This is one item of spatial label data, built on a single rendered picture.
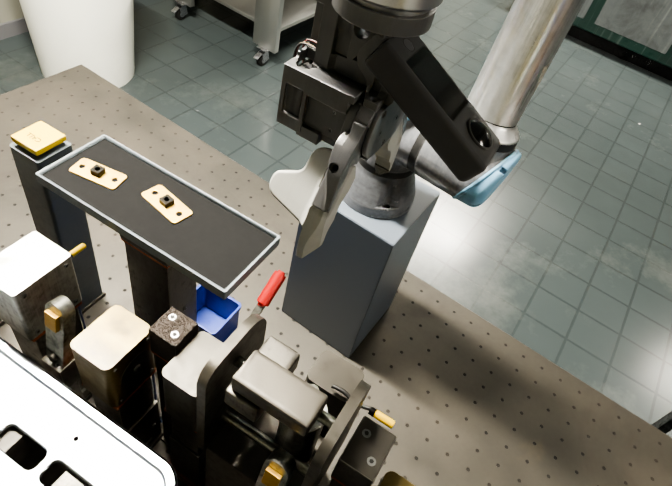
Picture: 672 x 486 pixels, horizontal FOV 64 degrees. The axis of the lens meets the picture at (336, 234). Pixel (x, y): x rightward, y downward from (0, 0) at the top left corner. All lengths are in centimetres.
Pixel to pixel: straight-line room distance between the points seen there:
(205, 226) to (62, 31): 228
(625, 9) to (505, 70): 431
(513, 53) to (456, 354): 79
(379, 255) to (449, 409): 45
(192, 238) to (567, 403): 98
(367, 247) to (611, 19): 433
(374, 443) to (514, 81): 53
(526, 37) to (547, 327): 188
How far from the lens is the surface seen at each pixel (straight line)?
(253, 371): 68
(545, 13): 81
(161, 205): 88
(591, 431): 144
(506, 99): 84
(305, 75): 41
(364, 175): 97
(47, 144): 102
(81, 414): 88
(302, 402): 67
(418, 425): 125
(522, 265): 274
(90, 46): 307
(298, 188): 43
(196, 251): 82
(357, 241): 101
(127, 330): 84
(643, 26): 513
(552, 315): 261
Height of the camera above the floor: 178
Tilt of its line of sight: 46 degrees down
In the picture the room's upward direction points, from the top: 15 degrees clockwise
